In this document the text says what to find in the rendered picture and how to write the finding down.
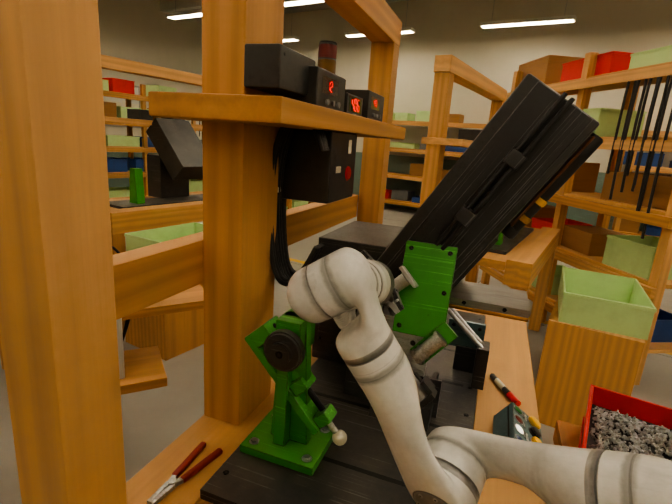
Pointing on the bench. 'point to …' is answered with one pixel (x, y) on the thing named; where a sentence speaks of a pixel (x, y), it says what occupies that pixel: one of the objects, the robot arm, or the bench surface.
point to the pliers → (184, 473)
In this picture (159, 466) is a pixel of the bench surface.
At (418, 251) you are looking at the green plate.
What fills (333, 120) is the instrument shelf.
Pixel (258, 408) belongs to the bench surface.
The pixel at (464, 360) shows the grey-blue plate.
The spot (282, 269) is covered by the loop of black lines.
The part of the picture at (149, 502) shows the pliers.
